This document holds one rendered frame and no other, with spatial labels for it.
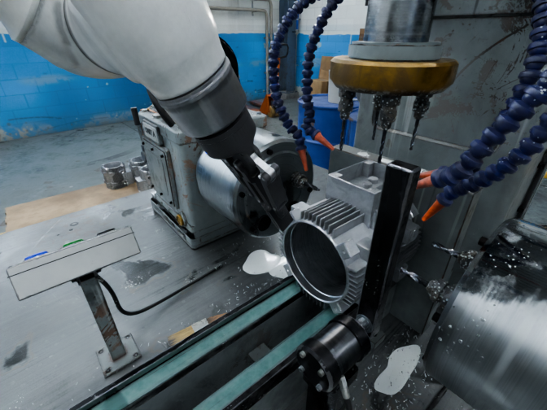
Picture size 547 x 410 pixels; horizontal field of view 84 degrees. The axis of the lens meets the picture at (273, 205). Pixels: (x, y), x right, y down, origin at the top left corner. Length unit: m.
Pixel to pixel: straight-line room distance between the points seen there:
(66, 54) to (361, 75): 0.35
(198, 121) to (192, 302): 0.54
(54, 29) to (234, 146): 0.22
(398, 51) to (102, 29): 0.34
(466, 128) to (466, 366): 0.43
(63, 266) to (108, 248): 0.06
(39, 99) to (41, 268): 5.35
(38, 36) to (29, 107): 5.43
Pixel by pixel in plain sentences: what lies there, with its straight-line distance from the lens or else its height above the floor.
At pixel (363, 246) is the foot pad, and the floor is 1.07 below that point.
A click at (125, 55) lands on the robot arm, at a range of 0.33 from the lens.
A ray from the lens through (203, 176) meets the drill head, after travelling 0.75.
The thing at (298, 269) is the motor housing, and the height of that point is 0.96.
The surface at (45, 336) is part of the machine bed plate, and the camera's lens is 0.86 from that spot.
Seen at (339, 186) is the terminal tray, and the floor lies 1.13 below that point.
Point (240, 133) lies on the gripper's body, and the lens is 0.37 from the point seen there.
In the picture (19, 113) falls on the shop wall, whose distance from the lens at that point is 5.86.
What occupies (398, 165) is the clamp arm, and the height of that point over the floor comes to 1.25.
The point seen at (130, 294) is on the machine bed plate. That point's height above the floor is 0.80.
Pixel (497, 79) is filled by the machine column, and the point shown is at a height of 1.30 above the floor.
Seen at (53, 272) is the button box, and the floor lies 1.06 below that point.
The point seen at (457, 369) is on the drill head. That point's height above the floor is 1.03.
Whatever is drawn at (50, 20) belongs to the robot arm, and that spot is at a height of 1.38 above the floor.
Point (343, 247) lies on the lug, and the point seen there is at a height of 1.08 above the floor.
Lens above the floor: 1.37
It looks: 30 degrees down
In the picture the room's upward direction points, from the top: straight up
